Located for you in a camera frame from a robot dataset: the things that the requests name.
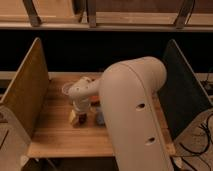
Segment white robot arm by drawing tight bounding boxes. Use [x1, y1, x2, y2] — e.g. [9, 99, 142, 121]
[68, 56, 174, 171]

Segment wooden shelf frame behind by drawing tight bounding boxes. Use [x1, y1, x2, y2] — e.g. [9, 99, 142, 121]
[0, 0, 213, 32]

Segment right dark side panel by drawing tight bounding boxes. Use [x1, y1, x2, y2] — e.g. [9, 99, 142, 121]
[158, 39, 213, 141]

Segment clear plastic cup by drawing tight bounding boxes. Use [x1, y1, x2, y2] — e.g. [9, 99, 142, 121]
[61, 82, 76, 105]

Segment left wooden side panel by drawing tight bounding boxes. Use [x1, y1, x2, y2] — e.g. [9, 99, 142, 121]
[0, 38, 49, 144]

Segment black cables on floor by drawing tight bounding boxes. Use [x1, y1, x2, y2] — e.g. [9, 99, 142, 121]
[171, 68, 213, 171]

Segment orange bowl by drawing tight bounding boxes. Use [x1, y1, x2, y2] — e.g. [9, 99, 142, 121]
[90, 96, 100, 106]

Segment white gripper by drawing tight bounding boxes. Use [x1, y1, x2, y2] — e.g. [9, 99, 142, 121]
[69, 100, 90, 126]

